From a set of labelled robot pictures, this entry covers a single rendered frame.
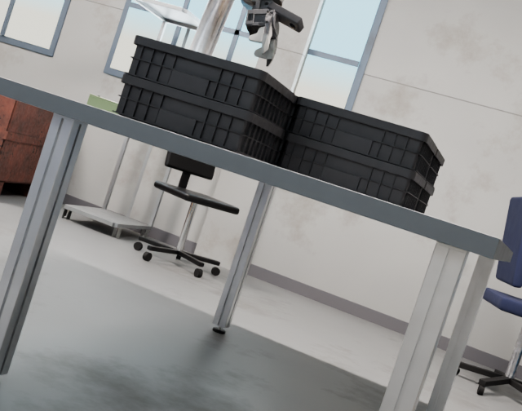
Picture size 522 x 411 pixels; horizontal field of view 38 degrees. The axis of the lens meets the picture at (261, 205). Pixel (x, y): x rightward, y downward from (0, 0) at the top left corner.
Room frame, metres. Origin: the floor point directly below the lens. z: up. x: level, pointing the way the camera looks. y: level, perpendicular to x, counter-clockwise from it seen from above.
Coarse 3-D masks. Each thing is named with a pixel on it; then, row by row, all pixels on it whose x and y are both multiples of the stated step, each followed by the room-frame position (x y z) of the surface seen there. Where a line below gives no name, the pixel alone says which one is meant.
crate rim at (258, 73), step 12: (156, 48) 2.03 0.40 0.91; (168, 48) 2.02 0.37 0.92; (180, 48) 2.01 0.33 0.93; (204, 60) 1.98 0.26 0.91; (216, 60) 1.97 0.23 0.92; (228, 60) 1.96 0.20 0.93; (240, 72) 1.95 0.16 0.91; (252, 72) 1.94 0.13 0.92; (264, 72) 1.94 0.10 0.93; (276, 84) 2.03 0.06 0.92; (288, 96) 2.15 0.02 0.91
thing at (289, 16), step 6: (270, 6) 2.15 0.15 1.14; (276, 6) 2.15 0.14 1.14; (276, 12) 2.14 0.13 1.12; (282, 12) 2.13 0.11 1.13; (288, 12) 2.13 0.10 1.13; (282, 18) 2.14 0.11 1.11; (288, 18) 2.12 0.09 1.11; (294, 18) 2.11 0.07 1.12; (300, 18) 2.11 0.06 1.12; (288, 24) 2.15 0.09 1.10; (294, 24) 2.12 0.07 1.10; (300, 24) 2.12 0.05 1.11; (294, 30) 2.15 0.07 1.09; (300, 30) 2.14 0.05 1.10
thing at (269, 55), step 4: (272, 40) 2.14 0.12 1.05; (272, 44) 2.13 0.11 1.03; (260, 48) 2.15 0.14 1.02; (268, 48) 2.13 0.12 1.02; (272, 48) 2.13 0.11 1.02; (256, 52) 2.15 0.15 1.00; (260, 52) 2.15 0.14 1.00; (268, 52) 2.13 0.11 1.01; (272, 52) 2.12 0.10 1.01; (256, 56) 2.15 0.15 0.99; (260, 56) 2.14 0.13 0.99; (264, 56) 2.14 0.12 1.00; (268, 56) 2.13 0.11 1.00; (272, 56) 2.12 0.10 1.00; (268, 60) 2.12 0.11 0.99; (268, 64) 2.11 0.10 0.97
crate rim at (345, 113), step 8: (304, 104) 2.20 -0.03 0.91; (312, 104) 2.20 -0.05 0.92; (320, 104) 2.19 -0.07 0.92; (328, 104) 2.18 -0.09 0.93; (328, 112) 2.18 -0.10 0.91; (336, 112) 2.17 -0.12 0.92; (344, 112) 2.17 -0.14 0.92; (352, 112) 2.16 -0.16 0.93; (352, 120) 2.16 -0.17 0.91; (360, 120) 2.15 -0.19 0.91; (368, 120) 2.14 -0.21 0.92; (376, 120) 2.14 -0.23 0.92; (384, 128) 2.13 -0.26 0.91; (392, 128) 2.12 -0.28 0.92; (400, 128) 2.11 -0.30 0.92; (408, 128) 2.11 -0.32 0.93; (416, 136) 2.10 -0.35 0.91; (424, 136) 2.09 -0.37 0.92; (432, 144) 2.23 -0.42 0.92
